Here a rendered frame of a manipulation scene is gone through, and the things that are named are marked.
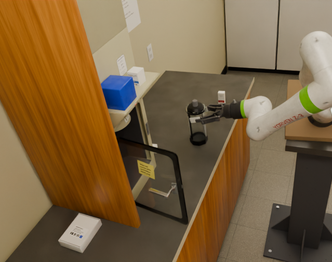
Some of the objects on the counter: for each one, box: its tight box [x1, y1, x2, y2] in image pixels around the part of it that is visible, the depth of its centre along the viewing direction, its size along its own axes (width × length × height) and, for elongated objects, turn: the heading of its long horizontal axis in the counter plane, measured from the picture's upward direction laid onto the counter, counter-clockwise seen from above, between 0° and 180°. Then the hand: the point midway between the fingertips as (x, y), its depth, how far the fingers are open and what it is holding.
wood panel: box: [0, 0, 141, 228], centre depth 123 cm, size 49×3×140 cm, turn 77°
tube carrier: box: [185, 103, 207, 141], centre depth 190 cm, size 11×11×21 cm
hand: (197, 115), depth 186 cm, fingers closed on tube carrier, 9 cm apart
